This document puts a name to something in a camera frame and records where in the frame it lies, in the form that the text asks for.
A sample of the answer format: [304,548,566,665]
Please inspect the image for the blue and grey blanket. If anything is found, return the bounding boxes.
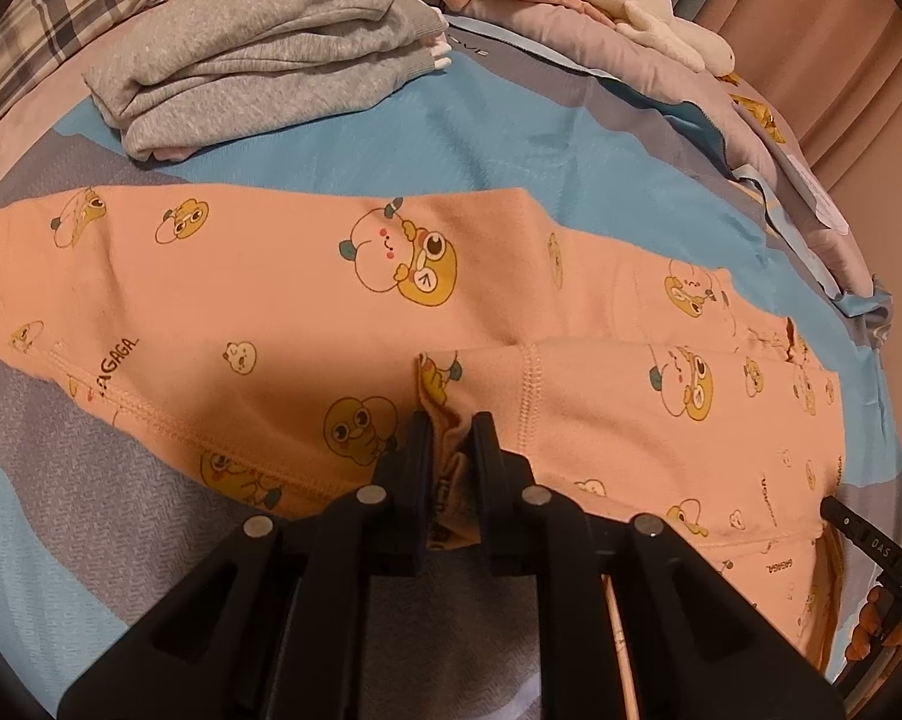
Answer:
[0,15,902,720]

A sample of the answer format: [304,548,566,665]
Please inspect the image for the yellow crinkled object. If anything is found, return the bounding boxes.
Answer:
[724,71,789,143]

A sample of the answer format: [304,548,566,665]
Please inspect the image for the pink duvet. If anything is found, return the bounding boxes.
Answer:
[398,0,876,301]

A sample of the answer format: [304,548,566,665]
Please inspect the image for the white care label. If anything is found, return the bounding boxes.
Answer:
[784,154,853,237]

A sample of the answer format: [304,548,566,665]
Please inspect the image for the folded grey sweatshirt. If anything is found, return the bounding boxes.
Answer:
[82,0,448,162]

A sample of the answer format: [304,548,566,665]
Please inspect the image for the pink curtain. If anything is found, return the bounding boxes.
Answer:
[702,0,902,241]

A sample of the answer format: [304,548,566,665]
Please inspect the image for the pink cartoon print garment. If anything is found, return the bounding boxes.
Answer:
[0,184,849,672]

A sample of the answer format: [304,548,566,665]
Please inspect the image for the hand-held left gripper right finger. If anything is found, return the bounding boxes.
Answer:
[472,412,846,720]

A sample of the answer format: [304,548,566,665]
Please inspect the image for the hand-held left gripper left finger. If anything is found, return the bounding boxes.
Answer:
[57,411,437,720]

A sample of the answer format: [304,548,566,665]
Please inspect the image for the pink bed sheet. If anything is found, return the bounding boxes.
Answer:
[0,52,126,192]

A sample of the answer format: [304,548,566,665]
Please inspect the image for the plaid pillow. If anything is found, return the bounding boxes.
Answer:
[0,0,205,136]

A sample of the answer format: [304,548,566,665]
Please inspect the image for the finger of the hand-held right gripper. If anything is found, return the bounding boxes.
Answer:
[822,495,902,601]

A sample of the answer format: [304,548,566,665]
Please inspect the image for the person's right hand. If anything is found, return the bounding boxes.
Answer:
[848,583,898,659]

